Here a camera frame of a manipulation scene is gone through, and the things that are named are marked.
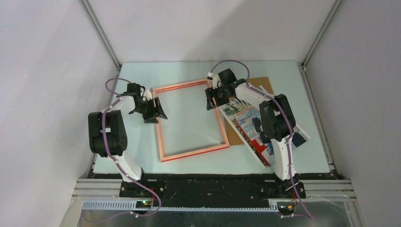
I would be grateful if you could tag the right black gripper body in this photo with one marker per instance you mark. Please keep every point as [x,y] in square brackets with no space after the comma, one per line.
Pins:
[222,98]

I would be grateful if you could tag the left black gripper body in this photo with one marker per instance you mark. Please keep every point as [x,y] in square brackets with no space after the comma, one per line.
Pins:
[147,109]

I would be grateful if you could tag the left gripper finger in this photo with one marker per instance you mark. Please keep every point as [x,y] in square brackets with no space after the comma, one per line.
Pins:
[150,119]
[159,109]

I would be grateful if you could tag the colourful printed photo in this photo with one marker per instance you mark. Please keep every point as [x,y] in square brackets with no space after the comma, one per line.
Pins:
[246,121]

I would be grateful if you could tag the clear acrylic sheet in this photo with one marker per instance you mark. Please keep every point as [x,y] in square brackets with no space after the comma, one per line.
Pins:
[191,122]

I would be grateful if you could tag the orange wooden picture frame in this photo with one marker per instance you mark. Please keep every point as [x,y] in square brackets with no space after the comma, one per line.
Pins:
[224,131]

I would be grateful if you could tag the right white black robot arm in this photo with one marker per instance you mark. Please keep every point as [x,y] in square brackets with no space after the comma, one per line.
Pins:
[277,120]

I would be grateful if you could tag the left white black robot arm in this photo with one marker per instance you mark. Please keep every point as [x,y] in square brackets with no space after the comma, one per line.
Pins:
[107,133]

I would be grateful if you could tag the brown cardboard backing board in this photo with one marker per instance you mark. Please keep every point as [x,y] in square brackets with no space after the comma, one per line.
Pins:
[232,136]

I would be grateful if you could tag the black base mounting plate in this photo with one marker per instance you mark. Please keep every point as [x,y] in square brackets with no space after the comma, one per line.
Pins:
[160,187]

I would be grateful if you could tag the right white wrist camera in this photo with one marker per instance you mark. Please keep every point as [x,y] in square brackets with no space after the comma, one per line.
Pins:
[214,79]

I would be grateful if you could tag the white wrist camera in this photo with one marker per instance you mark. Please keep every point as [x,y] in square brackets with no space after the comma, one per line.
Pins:
[148,94]
[214,79]

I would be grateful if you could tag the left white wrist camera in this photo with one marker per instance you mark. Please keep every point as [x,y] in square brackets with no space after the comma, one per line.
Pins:
[148,94]

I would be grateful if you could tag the aluminium front rail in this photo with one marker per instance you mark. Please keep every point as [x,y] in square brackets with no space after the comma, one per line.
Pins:
[103,194]

